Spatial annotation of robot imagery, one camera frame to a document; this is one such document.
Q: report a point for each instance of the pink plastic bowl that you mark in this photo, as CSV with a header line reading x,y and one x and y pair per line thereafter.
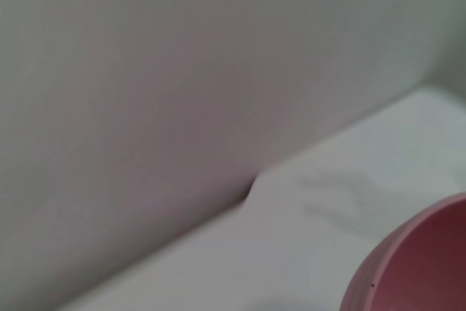
x,y
418,271

